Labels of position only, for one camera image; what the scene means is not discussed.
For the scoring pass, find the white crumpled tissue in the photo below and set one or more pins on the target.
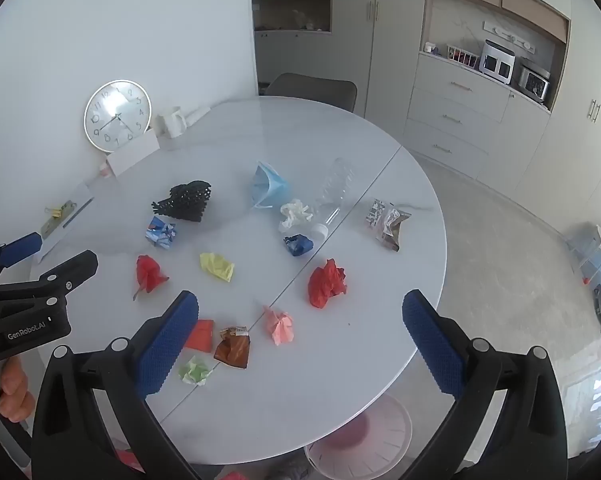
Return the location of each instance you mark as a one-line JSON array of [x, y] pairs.
[[294, 214]]

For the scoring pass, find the pink and white bin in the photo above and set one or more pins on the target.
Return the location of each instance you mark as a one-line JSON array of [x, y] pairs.
[[375, 440]]

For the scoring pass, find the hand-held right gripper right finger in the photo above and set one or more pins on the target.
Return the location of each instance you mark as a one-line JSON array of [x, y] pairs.
[[433, 345]]

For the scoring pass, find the white paper sheet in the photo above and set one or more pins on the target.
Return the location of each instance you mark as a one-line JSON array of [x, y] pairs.
[[75, 215]]

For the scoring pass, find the yellow binder clip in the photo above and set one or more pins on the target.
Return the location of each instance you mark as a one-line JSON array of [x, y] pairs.
[[54, 211]]

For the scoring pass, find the green crumpled paper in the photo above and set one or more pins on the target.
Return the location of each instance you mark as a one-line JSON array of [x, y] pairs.
[[195, 371]]

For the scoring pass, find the silver toaster oven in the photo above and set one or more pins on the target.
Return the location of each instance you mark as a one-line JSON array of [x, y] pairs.
[[532, 82]]

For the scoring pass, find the gold snack wrapper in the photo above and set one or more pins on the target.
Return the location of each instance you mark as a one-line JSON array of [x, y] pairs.
[[395, 230]]

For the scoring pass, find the red crumpled plastic bag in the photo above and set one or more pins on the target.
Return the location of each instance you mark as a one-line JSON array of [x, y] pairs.
[[326, 285]]

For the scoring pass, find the person's left hand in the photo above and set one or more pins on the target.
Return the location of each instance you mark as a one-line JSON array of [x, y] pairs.
[[13, 385]]

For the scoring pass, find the yellow crumpled paper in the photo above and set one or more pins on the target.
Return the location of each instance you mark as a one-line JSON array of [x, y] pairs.
[[216, 266]]

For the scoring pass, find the brown crumpled wrapper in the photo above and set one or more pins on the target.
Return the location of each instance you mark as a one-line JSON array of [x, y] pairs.
[[233, 350]]

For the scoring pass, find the pink crumpled paper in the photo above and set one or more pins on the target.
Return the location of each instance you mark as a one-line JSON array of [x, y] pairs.
[[280, 326]]

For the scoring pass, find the grey chair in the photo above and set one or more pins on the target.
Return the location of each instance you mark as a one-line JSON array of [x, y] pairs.
[[310, 91]]

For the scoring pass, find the drawer cabinet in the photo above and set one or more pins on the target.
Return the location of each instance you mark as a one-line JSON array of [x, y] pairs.
[[455, 110]]

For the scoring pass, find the black crumpled mesh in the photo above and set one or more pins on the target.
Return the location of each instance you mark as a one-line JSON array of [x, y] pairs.
[[185, 202]]

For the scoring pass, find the flat orange-red paper piece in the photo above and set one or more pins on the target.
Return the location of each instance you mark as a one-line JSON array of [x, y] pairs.
[[201, 335]]

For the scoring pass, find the blue patterned crumpled paper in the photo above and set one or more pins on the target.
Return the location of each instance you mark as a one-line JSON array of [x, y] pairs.
[[161, 232]]

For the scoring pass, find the clear plastic bottle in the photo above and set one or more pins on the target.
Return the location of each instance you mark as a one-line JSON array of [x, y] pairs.
[[336, 187]]

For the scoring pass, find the white wall rail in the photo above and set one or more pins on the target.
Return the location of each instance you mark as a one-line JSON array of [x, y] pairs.
[[510, 36]]

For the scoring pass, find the small red crumpled paper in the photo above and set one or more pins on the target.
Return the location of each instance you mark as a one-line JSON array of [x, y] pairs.
[[149, 272]]

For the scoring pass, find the blue face mask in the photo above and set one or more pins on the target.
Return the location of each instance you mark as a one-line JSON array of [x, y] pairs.
[[269, 187]]

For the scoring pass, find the dark blue crumpled wrapper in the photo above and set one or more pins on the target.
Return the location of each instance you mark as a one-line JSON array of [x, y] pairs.
[[298, 245]]

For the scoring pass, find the open shelf niche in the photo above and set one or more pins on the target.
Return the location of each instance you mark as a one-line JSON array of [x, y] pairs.
[[293, 12]]

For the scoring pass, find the round white wall clock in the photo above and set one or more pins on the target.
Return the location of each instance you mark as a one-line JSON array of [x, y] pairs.
[[118, 116]]

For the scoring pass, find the small white stool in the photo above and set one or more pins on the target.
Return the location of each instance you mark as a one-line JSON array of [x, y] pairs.
[[592, 250]]

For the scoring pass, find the white card box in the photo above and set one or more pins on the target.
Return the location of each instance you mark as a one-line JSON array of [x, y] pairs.
[[130, 155]]

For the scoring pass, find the white tube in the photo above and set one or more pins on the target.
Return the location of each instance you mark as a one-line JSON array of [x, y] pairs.
[[199, 115]]

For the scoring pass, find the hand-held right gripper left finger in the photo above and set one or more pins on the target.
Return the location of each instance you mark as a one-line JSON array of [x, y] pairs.
[[168, 345]]

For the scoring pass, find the white countertop appliance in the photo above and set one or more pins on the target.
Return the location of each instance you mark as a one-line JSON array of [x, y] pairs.
[[497, 62]]

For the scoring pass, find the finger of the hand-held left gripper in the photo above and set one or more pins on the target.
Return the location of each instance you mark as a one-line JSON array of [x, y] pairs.
[[75, 267], [20, 249]]

